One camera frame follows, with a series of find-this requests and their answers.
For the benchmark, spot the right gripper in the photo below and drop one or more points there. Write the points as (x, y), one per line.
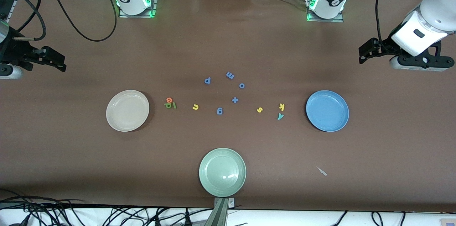
(12, 51)

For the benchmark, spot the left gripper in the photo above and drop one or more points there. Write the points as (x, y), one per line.
(385, 48)

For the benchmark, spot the beige round plate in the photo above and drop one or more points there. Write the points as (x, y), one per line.
(127, 110)

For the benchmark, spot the green foam letter p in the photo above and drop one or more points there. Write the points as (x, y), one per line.
(167, 105)

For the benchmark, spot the blue round plate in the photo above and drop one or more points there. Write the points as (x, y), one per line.
(327, 110)

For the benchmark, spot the brown table cover sheet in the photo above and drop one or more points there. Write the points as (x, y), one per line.
(71, 165)

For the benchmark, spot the white paper scrap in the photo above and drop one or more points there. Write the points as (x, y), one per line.
(322, 171)

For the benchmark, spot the blue foam letter m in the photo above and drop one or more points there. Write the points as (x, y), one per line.
(230, 75)

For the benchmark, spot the blue foam letter p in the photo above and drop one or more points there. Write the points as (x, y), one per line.
(207, 80)

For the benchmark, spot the green round plate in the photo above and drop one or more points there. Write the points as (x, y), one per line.
(222, 172)

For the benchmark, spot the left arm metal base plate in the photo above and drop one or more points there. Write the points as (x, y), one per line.
(340, 20)

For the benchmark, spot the grey metal camera mount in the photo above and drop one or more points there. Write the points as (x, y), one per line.
(221, 215)

